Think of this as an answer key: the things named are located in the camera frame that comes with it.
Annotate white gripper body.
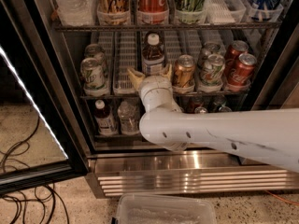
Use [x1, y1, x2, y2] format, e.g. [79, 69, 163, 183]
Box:
[138, 76, 173, 110]

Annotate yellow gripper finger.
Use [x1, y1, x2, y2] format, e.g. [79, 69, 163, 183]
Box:
[162, 63, 173, 81]
[127, 67, 146, 90]

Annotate tea bottle blue label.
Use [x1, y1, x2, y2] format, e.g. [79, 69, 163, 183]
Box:
[142, 34, 165, 76]

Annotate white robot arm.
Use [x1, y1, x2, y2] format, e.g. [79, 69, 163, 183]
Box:
[128, 67, 299, 173]

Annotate gold soda can middle shelf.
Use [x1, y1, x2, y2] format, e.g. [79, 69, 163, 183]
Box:
[172, 54, 195, 93]

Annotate clear water bottle bottom shelf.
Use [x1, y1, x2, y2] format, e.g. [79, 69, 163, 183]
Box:
[118, 100, 139, 135]

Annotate clear water bottle shelf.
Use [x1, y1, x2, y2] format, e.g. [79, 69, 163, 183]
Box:
[118, 100, 139, 135]
[55, 0, 95, 26]

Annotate rear red can bottom shelf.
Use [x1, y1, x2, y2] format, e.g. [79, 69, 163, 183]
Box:
[187, 96, 204, 114]

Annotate front red can bottom shelf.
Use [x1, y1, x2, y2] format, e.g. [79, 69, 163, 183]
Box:
[194, 106, 208, 114]

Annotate small tea bottle bottom shelf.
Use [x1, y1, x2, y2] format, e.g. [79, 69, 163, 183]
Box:
[94, 100, 118, 136]

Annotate rear green can bottom shelf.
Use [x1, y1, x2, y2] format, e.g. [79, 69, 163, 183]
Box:
[208, 95, 227, 113]

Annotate green can shelf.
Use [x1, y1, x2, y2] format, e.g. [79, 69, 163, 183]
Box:
[174, 0, 206, 24]
[218, 106, 232, 112]
[208, 95, 227, 113]

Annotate front green can bottom shelf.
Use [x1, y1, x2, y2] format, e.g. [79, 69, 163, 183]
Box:
[218, 106, 232, 112]

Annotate red cola can top shelf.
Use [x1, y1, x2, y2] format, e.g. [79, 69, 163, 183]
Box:
[137, 0, 169, 24]

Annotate green can top shelf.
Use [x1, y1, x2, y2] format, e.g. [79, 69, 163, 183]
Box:
[174, 0, 206, 24]

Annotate gold can top shelf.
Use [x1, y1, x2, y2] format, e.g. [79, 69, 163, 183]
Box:
[97, 0, 130, 25]

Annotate stainless fridge base grille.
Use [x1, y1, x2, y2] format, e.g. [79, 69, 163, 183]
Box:
[86, 149, 299, 198]

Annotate clear water bottle top shelf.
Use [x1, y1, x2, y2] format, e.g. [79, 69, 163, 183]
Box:
[55, 0, 95, 26]

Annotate right glass fridge door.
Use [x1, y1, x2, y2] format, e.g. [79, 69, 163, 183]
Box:
[244, 25, 299, 110]

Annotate open glass fridge door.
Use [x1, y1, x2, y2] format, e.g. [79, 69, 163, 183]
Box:
[0, 0, 88, 196]

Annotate front white green can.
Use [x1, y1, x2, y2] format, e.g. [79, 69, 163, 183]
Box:
[198, 54, 225, 92]

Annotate white green can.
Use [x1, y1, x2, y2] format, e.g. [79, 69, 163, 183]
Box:
[197, 41, 221, 68]
[198, 54, 225, 92]

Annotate front green 7up can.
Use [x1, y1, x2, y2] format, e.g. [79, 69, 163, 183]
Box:
[80, 58, 107, 97]

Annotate green 7up can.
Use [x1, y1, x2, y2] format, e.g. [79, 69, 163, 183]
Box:
[80, 58, 107, 97]
[84, 43, 108, 77]

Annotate rear green 7up can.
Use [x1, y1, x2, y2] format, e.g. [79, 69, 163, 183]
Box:
[84, 43, 108, 77]

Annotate rear white green can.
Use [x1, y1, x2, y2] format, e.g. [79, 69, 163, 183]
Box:
[197, 41, 221, 68]

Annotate front red cola can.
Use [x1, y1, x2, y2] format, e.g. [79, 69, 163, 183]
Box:
[227, 53, 257, 91]

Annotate rear red cola can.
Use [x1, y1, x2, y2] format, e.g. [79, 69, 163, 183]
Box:
[224, 40, 249, 76]

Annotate clear plastic bin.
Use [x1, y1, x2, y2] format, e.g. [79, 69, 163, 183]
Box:
[113, 194, 217, 224]

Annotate black cables on floor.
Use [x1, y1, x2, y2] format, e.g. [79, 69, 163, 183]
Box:
[0, 115, 71, 224]

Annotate orange cable on floor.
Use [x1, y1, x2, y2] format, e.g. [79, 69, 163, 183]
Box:
[264, 189, 299, 207]

